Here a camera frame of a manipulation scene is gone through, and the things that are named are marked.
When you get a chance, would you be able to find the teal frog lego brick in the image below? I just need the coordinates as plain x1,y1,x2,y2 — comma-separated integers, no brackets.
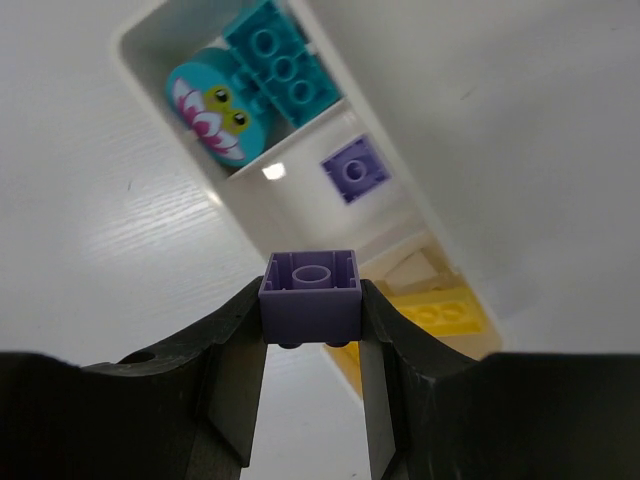
165,47,276,168

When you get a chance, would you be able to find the teal long lego brick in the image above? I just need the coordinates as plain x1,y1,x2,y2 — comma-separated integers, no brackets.
223,1,341,128

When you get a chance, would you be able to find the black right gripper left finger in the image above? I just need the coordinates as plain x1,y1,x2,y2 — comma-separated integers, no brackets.
1,280,267,479

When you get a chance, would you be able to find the lavender lego brick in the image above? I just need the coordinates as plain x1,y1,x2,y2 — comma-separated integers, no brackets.
258,250,362,347

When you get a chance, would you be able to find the purple lego brick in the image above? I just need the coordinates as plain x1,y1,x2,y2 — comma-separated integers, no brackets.
320,135,391,204

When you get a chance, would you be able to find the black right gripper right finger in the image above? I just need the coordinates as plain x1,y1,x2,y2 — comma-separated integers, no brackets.
359,281,639,479

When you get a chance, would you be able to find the yellow lego plate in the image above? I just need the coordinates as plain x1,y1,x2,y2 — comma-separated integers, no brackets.
325,286,489,397

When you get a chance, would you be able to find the white right sorting tray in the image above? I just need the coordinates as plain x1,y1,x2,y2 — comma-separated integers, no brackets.
110,0,511,401

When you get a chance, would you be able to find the white curved lego brick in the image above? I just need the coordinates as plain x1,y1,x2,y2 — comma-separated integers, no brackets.
383,249,438,295

